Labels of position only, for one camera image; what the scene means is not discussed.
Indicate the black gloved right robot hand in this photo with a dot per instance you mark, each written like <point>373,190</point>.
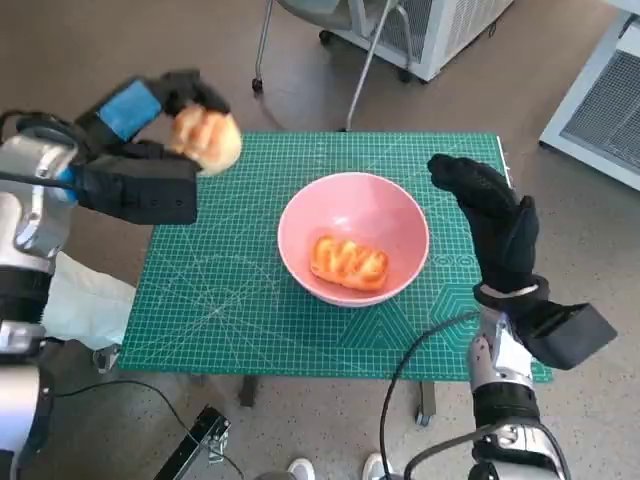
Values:
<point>500,225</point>

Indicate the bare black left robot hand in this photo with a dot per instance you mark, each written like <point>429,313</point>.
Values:
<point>125,110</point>

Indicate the round toy bread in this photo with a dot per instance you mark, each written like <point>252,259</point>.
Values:
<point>215,145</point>

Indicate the pink bowl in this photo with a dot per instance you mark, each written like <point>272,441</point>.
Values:
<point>350,210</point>

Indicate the long striped toy bread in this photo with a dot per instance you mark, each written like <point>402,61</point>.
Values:
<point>350,262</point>

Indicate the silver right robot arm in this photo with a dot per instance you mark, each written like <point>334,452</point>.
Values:
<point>505,400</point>

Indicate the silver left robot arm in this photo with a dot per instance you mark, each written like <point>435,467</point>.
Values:
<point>25,225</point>

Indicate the white cabinet with grey vent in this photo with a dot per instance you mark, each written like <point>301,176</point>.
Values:
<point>600,110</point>

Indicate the black table leg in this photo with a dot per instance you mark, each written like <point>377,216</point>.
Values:
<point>247,392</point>
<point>426,402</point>

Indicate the green cutting mat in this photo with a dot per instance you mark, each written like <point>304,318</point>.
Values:
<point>225,275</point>

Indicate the white wheeled appliance unit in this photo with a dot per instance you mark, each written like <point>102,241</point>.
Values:
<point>450,30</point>

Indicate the grey office chair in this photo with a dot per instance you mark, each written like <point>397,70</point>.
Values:
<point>367,65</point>

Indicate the white shoe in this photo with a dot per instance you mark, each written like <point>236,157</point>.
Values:
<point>377,467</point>
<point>301,470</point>

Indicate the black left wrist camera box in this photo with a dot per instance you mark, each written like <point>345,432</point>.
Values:
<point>145,192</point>

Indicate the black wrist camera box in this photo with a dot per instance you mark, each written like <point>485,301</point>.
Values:
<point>570,335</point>
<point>145,192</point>

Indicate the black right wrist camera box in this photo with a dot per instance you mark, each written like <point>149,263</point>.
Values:
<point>570,335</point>

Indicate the black metal frame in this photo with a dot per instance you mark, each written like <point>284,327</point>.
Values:
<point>195,445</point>

